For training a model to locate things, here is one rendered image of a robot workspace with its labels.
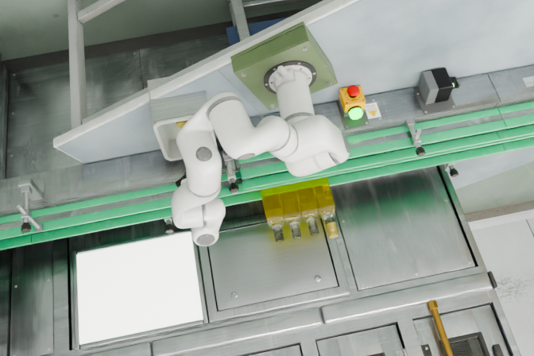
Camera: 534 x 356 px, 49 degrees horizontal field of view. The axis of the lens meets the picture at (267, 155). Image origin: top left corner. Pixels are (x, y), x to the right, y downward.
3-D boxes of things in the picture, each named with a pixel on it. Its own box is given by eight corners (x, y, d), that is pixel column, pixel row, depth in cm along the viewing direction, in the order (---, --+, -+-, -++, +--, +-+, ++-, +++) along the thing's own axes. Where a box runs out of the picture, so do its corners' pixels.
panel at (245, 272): (74, 253, 206) (77, 352, 189) (71, 250, 203) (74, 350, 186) (325, 204, 211) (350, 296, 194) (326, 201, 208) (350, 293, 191)
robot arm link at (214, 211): (191, 215, 154) (226, 210, 156) (187, 186, 162) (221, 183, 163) (193, 250, 165) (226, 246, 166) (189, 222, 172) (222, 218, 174)
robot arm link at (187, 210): (218, 164, 149) (217, 203, 166) (167, 169, 146) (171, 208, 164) (223, 194, 144) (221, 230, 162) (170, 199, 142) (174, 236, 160)
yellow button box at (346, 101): (337, 99, 197) (343, 118, 193) (338, 86, 190) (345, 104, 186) (357, 95, 197) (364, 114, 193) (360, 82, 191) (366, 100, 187)
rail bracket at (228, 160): (226, 173, 197) (232, 207, 191) (221, 148, 183) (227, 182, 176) (235, 172, 197) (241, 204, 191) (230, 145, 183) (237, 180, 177)
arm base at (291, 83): (255, 71, 165) (262, 117, 158) (294, 52, 161) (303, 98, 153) (281, 96, 178) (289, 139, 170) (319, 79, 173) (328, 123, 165)
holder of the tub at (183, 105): (166, 147, 201) (168, 166, 197) (149, 100, 178) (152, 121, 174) (215, 137, 202) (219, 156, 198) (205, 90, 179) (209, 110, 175)
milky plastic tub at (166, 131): (163, 140, 196) (165, 162, 192) (148, 101, 177) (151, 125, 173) (214, 130, 198) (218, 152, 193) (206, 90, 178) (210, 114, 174)
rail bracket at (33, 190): (32, 183, 198) (32, 245, 187) (11, 159, 184) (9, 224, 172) (46, 181, 199) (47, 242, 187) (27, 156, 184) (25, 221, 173)
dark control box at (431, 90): (416, 85, 198) (425, 105, 194) (421, 70, 191) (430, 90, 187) (440, 80, 199) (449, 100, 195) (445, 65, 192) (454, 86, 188)
